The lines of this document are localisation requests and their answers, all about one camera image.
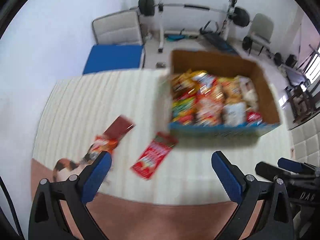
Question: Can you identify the red white fish snack packet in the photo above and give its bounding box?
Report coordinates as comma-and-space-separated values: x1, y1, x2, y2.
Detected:
246, 111, 263, 125

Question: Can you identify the long red milk candy packet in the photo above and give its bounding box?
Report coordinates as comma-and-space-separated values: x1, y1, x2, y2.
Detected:
131, 132, 178, 180

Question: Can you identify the dark brown snack packet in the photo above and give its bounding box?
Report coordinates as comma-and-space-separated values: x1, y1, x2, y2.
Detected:
103, 115, 135, 141

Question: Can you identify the white printed snack packet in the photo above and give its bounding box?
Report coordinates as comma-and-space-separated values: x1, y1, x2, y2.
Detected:
222, 102, 246, 127

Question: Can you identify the orange panda melon seed bag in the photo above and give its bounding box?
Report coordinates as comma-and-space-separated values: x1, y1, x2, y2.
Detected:
196, 95, 223, 126

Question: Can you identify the white brown stick snack packet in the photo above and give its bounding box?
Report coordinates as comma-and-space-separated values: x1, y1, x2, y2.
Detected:
238, 76, 259, 111

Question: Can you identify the small red snack packet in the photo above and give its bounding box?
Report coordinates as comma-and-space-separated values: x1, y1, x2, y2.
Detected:
172, 114, 195, 125

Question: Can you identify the yellow egg biscuit bag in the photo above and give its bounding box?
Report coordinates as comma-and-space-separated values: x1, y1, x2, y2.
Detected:
219, 77, 242, 104

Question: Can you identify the green fruit candy bag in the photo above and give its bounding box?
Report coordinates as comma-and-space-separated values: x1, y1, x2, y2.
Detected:
172, 96, 196, 120

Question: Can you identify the yellow panda snack bag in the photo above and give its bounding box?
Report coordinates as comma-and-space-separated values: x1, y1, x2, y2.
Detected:
171, 70, 199, 98

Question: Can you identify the red yellow noodle snack bag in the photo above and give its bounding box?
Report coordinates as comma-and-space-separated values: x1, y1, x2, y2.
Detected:
191, 70, 225, 102

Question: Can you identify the white quilted chair right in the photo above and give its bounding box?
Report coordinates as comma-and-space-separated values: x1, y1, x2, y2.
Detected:
290, 115, 320, 167

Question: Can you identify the dark wooden chair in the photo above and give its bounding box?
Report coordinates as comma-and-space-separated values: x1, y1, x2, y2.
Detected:
285, 79, 319, 124

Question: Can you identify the pink striped cat tablecloth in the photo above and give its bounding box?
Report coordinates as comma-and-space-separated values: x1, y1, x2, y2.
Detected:
31, 70, 290, 239

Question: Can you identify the open cardboard milk box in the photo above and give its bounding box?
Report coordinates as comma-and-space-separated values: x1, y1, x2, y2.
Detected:
165, 49, 280, 137

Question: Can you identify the grey folding chair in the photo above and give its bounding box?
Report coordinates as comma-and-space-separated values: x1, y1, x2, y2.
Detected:
242, 13, 274, 55

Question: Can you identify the white chair with blue cushion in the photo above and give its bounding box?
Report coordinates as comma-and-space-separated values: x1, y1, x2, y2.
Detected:
82, 10, 145, 75

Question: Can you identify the black sit-up bench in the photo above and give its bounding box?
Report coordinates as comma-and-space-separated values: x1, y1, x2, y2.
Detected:
199, 20, 239, 56

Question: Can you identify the barbell on white rack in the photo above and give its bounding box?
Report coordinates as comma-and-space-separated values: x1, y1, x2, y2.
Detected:
137, 0, 251, 54

